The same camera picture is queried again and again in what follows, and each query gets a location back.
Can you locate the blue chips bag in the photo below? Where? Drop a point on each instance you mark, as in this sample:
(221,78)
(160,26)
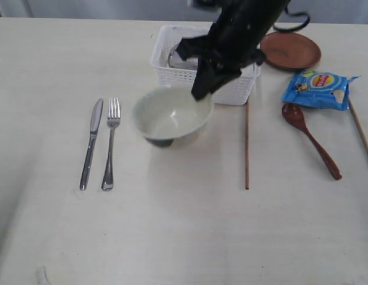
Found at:
(321,90)

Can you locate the stainless steel cup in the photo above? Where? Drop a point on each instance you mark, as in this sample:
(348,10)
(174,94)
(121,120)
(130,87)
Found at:
(174,60)

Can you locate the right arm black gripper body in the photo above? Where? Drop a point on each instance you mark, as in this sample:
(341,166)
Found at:
(229,47)

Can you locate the silver metal fork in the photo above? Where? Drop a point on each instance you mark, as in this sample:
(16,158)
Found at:
(113,121)

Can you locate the brown wooden plate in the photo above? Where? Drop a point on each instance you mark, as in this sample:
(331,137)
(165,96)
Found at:
(290,51)

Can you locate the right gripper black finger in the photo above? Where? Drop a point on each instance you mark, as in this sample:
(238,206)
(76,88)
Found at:
(218,78)
(205,81)

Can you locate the speckled ceramic bowl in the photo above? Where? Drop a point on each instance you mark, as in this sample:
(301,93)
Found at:
(170,117)

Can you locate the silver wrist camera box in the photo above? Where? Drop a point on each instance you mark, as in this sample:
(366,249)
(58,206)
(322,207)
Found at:
(204,4)

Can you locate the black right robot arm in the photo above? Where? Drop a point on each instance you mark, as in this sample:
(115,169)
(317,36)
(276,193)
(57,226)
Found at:
(243,12)

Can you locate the dark red wooden spoon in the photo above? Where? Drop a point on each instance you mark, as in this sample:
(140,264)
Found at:
(293,114)

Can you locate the wooden chopstick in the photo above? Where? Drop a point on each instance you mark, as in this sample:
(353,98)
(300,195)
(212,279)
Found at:
(247,182)
(358,126)

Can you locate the silver table knife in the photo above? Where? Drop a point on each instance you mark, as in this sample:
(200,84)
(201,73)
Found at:
(94,126)

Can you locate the white perforated plastic basket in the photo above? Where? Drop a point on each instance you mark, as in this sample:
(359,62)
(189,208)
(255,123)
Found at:
(234,93)

